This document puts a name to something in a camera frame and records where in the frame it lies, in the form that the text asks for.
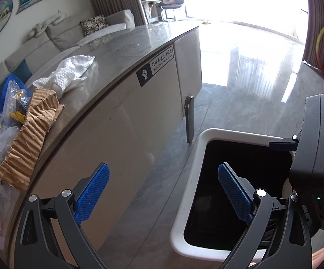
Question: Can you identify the red blue printed plastic bag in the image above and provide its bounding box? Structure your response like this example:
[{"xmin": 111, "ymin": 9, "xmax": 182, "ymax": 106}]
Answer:
[{"xmin": 0, "ymin": 74, "xmax": 34, "ymax": 149}]

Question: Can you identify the black swivel chair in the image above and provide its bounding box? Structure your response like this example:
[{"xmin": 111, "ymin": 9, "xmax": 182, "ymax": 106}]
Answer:
[{"xmin": 159, "ymin": 0, "xmax": 185, "ymax": 21}]

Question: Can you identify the black cabinet handle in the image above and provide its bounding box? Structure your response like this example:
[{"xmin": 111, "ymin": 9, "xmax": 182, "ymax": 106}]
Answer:
[{"xmin": 184, "ymin": 95, "xmax": 194, "ymax": 144}]

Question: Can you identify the white desk shelf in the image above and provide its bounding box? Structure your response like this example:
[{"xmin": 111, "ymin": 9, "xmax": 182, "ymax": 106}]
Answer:
[{"xmin": 140, "ymin": 0, "xmax": 162, "ymax": 24}]

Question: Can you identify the beige island cabinet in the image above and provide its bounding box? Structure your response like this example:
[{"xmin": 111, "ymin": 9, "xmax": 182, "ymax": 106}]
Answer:
[{"xmin": 5, "ymin": 26, "xmax": 203, "ymax": 269}]

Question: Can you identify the white trash bin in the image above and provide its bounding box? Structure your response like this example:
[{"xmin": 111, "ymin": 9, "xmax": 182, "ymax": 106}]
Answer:
[{"xmin": 170, "ymin": 128, "xmax": 301, "ymax": 262}]

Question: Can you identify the grey fabric sofa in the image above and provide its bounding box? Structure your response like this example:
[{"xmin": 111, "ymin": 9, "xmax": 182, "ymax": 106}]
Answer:
[{"xmin": 0, "ymin": 9, "xmax": 136, "ymax": 113}]

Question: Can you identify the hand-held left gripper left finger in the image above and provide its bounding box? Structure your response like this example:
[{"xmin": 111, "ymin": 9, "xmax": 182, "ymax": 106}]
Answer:
[{"xmin": 13, "ymin": 162, "xmax": 115, "ymax": 269}]

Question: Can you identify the brown corrugated cardboard piece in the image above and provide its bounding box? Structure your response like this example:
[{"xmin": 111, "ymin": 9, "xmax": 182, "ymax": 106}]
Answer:
[{"xmin": 0, "ymin": 88, "xmax": 65, "ymax": 192}]

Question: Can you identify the white knotted plush toy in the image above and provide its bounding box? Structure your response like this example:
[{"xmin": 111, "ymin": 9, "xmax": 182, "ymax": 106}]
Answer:
[{"xmin": 29, "ymin": 10, "xmax": 67, "ymax": 38}]

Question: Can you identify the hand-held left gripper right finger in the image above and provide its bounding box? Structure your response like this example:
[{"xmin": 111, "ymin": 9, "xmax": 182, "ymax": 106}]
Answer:
[{"xmin": 217, "ymin": 163, "xmax": 315, "ymax": 269}]

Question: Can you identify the black cabinet sticker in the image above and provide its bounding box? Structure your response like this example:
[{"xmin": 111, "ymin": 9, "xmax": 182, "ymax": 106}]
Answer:
[{"xmin": 136, "ymin": 46, "xmax": 175, "ymax": 88}]

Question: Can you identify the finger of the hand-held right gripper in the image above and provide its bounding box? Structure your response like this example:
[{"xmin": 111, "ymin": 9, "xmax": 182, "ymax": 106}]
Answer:
[{"xmin": 268, "ymin": 134, "xmax": 300, "ymax": 153}]

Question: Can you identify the black white floral pillow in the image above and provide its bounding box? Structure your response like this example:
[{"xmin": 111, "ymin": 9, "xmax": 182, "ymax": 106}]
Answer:
[{"xmin": 80, "ymin": 14, "xmax": 110, "ymax": 37}]

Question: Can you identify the white paper towel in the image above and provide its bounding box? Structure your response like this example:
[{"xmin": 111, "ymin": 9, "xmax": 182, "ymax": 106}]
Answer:
[{"xmin": 32, "ymin": 55, "xmax": 96, "ymax": 99}]

